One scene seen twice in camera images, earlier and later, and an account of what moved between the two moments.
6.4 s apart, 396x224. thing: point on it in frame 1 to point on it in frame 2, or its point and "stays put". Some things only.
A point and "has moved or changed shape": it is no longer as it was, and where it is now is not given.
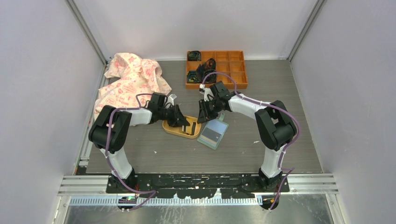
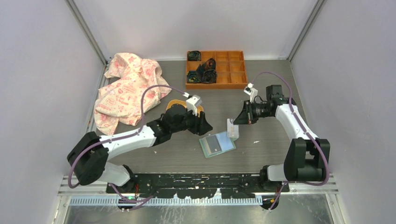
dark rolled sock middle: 210,64 stays put
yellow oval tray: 178,130 has moved or changed shape
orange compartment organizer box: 231,62 stays put
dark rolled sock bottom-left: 193,77 stays put
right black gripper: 203,113 to 246,116
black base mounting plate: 203,185 stays put
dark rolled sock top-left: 194,55 stays put
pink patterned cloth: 131,80 stays put
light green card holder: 213,131 has moved or changed shape
